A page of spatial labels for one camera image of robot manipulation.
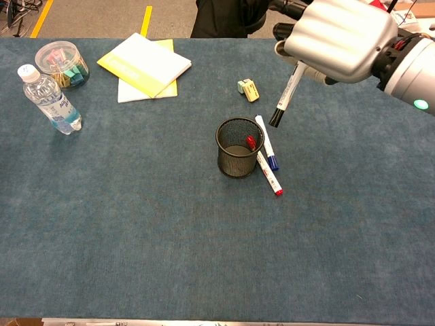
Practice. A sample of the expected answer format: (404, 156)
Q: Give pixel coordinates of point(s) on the clear jar of binder clips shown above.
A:
(63, 64)

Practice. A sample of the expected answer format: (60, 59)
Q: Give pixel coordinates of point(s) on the red capped white marker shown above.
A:
(270, 175)

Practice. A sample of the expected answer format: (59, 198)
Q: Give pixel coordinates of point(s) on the blue capped white marker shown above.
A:
(268, 146)

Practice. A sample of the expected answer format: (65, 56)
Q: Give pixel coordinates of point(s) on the yellow eraser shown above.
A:
(252, 92)

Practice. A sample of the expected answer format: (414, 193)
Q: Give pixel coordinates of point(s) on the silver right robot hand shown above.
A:
(340, 40)

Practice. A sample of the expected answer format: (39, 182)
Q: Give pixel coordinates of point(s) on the small green eraser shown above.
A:
(242, 86)

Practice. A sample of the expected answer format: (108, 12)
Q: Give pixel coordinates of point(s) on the yellow white Lexicon notebook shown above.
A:
(146, 62)

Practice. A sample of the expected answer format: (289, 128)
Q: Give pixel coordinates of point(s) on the black mesh pen cup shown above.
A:
(238, 163)

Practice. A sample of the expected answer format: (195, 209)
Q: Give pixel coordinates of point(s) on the blue felt table cover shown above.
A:
(136, 220)

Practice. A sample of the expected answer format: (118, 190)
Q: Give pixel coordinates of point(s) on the black office chair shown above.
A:
(217, 17)

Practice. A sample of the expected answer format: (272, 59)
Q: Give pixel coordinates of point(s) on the black capped white marker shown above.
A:
(287, 95)

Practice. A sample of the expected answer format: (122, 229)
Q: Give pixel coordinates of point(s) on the clear plastic water bottle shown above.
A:
(51, 102)

